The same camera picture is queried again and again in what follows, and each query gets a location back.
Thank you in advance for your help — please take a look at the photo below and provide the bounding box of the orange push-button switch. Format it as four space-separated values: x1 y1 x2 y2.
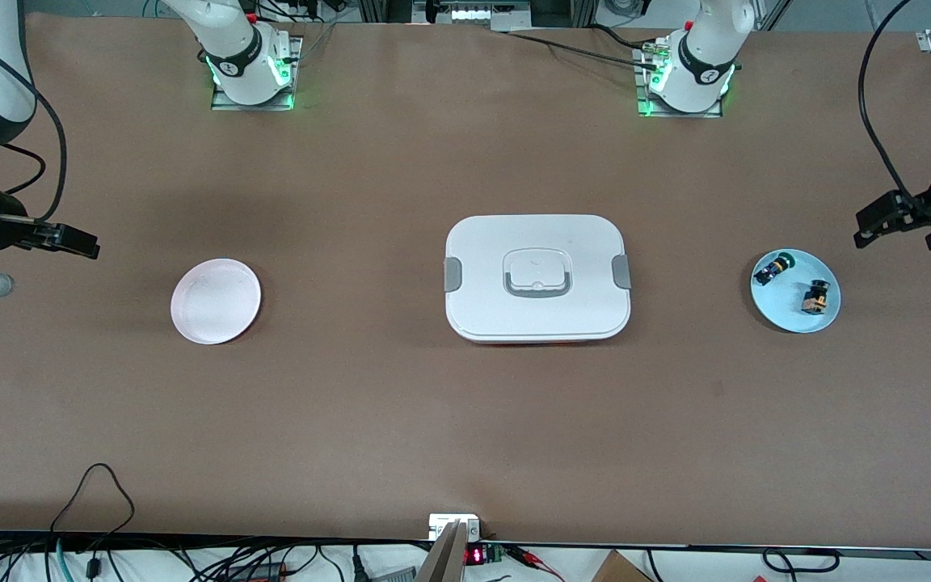
801 278 832 317

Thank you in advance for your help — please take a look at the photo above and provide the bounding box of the white lidded storage box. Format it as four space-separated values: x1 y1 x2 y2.
444 214 632 345

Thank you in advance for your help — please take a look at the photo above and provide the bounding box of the small white box device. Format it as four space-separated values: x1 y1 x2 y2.
429 514 481 541

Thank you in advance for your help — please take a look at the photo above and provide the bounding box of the light blue round plate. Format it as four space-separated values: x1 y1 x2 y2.
749 248 841 334

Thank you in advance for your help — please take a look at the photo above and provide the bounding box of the pink round plate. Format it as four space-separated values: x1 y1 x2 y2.
171 258 262 345

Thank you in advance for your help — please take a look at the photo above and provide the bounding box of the brown cardboard piece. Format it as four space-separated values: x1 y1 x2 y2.
591 550 654 582

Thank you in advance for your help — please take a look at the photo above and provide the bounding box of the lit electronics unit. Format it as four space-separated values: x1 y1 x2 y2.
413 0 531 29

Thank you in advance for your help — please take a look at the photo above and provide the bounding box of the grey metal bar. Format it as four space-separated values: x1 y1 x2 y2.
415 520 470 582

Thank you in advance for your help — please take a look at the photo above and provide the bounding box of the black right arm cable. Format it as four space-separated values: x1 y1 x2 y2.
0 31 68 223

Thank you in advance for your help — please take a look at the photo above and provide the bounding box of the green push-button switch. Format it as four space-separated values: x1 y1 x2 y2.
754 252 796 286

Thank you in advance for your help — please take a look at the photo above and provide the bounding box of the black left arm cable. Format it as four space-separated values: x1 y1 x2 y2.
858 0 931 213

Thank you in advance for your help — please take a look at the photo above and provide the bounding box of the black looped table cable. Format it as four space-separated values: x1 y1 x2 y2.
49 462 137 567

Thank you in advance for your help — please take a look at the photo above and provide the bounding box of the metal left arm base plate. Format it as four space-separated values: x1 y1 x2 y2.
635 44 723 119

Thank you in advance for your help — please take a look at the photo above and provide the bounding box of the black flat cable loop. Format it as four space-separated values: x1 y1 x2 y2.
763 548 840 576

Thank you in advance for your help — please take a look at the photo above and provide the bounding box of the black cable to arm base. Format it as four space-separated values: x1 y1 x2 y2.
506 24 664 72

